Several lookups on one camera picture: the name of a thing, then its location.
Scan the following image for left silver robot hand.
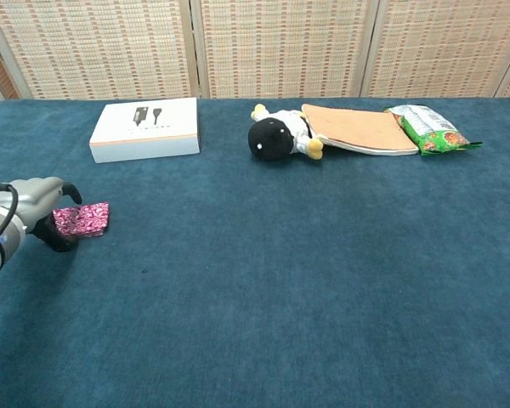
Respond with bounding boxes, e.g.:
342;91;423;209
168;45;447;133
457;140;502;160
8;176;84;253

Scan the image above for pink patterned pouch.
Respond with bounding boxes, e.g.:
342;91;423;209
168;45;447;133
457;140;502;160
52;201;111;241

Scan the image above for blue felt table cover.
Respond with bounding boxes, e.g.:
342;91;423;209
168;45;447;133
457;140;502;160
0;97;510;408

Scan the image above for black-headed plush doll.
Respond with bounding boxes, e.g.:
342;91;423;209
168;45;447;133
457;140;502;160
247;103;325;162

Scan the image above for brown spiral notebook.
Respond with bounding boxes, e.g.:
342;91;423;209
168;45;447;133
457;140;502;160
301;103;420;157

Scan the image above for green snack packet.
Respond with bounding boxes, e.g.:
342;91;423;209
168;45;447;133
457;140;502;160
384;104;484;156

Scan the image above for white box with cable print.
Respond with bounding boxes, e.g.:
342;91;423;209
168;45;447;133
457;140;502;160
88;97;201;164

